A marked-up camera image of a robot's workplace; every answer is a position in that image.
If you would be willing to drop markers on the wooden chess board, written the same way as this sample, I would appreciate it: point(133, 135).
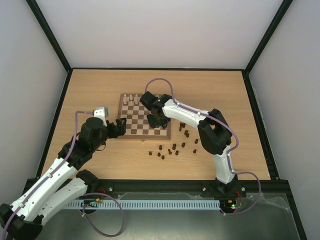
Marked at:
point(137, 126)

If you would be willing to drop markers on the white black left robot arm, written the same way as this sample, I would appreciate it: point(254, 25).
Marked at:
point(63, 182)

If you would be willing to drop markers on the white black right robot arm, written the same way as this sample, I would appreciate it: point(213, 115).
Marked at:
point(214, 133)

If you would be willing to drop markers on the light wooden chess piece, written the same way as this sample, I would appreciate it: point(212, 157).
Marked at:
point(136, 99)
point(131, 99)
point(125, 100)

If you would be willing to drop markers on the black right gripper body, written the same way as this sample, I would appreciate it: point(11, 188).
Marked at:
point(155, 117)

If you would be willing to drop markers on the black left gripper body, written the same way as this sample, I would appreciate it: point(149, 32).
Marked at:
point(113, 134)

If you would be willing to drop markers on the black aluminium frame rail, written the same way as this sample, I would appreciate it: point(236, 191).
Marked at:
point(204, 188)

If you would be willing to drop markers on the white slotted cable duct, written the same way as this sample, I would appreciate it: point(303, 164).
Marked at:
point(146, 205)

